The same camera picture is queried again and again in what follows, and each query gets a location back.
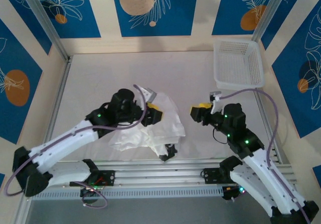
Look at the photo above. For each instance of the white t-shirt with black print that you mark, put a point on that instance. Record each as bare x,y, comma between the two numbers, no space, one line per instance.
163,131

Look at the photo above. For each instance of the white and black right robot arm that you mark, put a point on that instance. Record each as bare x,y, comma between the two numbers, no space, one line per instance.
263,178

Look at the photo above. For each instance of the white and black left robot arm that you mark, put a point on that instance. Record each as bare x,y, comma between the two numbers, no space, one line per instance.
62,141

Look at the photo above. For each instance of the white perforated plastic basket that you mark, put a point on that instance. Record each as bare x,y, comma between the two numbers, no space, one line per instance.
238,63

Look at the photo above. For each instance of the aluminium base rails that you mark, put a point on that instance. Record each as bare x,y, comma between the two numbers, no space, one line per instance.
155,171

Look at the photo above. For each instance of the black right controller board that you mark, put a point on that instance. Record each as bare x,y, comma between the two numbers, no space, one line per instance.
232,192

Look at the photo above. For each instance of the black controller board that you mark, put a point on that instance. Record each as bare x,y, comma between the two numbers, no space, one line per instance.
232,192
90,192

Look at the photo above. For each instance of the black left controller board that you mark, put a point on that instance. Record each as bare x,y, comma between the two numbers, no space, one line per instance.
90,192

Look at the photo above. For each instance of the aluminium side rail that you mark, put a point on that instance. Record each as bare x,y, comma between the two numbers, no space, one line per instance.
56,103
263,116

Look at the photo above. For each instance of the aluminium frame post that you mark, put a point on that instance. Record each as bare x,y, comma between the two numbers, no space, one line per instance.
42,15
272,10

